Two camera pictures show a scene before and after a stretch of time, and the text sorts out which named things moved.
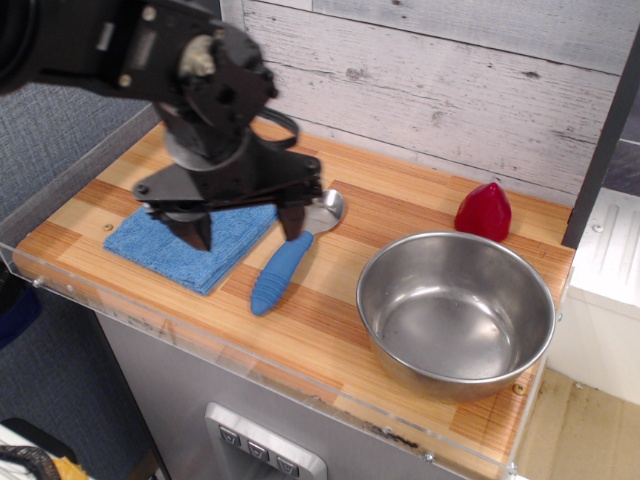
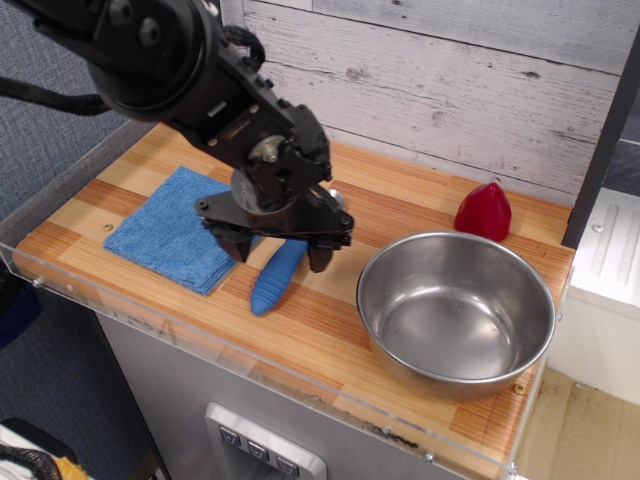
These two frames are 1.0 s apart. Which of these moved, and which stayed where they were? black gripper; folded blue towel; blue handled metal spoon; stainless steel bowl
Moved: black gripper
Stayed: folded blue towel; stainless steel bowl; blue handled metal spoon
